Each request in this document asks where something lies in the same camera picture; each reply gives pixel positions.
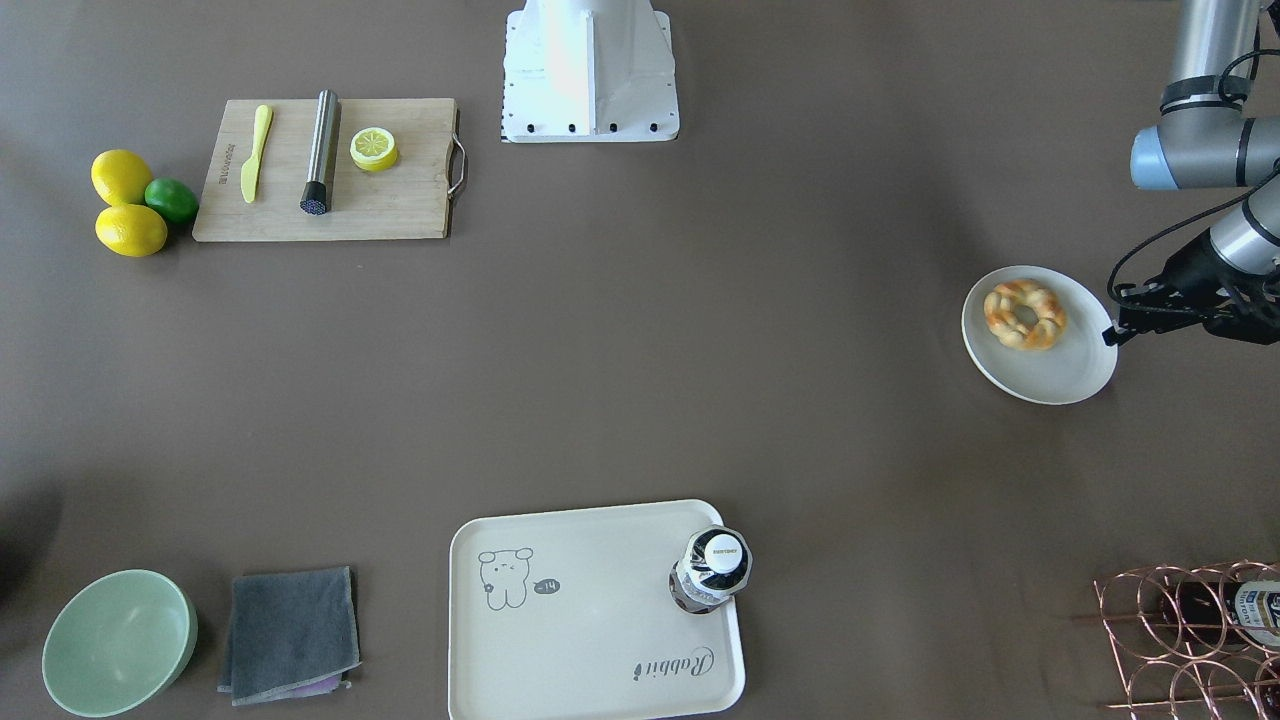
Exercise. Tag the cream rabbit tray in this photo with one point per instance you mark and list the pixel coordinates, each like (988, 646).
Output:
(570, 615)

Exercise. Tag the yellow plastic knife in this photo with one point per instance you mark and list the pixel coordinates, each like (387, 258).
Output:
(249, 177)

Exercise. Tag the white oval plate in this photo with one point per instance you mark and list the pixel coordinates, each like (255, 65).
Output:
(1077, 367)

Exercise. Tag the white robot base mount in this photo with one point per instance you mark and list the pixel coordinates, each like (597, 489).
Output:
(589, 72)

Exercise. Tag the dark tea bottle on tray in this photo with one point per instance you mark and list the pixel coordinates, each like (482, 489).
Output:
(715, 565)

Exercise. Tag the yellow lemon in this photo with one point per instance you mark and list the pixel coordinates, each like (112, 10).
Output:
(132, 230)
(120, 177)

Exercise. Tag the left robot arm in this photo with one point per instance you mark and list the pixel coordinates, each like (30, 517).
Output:
(1205, 140)

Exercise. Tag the lower yellow lemon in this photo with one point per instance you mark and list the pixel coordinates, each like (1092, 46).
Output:
(132, 230)

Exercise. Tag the half lemon slice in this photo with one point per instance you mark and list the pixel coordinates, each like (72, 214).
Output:
(374, 149)

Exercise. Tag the wooden cutting board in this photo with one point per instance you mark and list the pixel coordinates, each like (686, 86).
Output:
(409, 201)

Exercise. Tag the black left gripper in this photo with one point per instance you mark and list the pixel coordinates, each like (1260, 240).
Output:
(1191, 269)

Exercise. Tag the copper wire bottle rack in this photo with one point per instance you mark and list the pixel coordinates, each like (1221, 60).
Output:
(1162, 680)

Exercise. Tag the upper yellow lemon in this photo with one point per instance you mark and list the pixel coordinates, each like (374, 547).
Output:
(120, 177)

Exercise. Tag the green lime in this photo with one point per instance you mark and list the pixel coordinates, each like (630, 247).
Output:
(173, 200)

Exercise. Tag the grey folded cloth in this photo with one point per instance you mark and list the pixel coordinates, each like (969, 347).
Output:
(291, 635)

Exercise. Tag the glazed twisted donut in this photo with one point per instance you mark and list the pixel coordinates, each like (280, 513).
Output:
(1025, 315)

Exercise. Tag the dark bottle in rack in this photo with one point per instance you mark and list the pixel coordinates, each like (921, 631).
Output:
(1222, 616)

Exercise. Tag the green bowl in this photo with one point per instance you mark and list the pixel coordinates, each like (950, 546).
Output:
(118, 642)

